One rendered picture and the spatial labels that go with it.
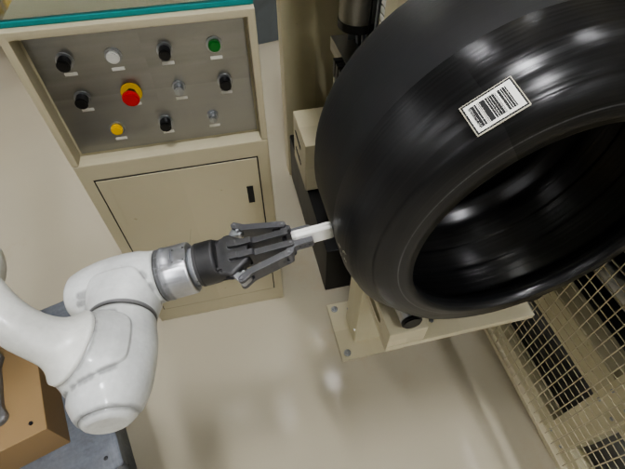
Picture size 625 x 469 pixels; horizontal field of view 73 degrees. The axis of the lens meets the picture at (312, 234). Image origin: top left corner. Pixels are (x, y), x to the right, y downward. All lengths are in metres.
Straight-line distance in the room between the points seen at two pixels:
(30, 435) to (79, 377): 0.50
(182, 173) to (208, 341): 0.84
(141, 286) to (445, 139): 0.49
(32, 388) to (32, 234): 1.54
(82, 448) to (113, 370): 0.58
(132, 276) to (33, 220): 2.00
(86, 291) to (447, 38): 0.62
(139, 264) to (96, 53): 0.63
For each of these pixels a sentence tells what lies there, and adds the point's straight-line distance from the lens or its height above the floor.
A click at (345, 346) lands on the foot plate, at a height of 0.01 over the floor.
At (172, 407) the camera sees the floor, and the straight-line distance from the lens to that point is 1.85.
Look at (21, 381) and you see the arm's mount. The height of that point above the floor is 0.75.
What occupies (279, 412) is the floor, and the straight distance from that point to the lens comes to 1.77.
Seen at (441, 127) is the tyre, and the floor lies 1.39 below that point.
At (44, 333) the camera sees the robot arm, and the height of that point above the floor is 1.21.
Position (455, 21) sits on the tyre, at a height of 1.45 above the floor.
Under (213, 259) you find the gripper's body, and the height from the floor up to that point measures 1.14.
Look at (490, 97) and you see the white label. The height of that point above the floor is 1.43.
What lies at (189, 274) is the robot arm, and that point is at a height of 1.13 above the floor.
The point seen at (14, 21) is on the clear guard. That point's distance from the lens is 1.18.
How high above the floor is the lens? 1.69
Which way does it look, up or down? 51 degrees down
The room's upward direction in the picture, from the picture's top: straight up
